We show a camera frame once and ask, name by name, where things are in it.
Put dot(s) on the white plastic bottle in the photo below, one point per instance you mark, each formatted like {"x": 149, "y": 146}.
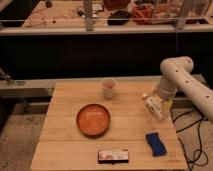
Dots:
{"x": 158, "y": 107}

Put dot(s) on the blue sponge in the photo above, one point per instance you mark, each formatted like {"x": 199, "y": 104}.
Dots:
{"x": 157, "y": 146}

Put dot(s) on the black bag on bench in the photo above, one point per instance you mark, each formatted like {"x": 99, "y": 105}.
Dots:
{"x": 119, "y": 17}

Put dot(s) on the grey right frame post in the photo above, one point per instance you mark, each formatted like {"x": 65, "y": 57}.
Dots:
{"x": 181, "y": 20}

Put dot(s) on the grey metal frame post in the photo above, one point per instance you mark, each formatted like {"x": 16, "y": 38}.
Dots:
{"x": 87, "y": 4}

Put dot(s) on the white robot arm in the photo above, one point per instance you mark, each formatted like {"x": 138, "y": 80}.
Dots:
{"x": 176, "y": 75}

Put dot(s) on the red crate on bench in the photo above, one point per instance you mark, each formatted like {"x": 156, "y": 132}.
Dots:
{"x": 142, "y": 14}

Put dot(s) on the translucent plastic cup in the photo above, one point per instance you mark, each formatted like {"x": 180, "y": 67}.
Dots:
{"x": 108, "y": 87}

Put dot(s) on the orange wooden bowl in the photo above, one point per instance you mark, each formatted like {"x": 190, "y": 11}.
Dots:
{"x": 93, "y": 119}

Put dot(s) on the black white rectangular box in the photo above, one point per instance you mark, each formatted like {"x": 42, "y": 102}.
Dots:
{"x": 113, "y": 156}

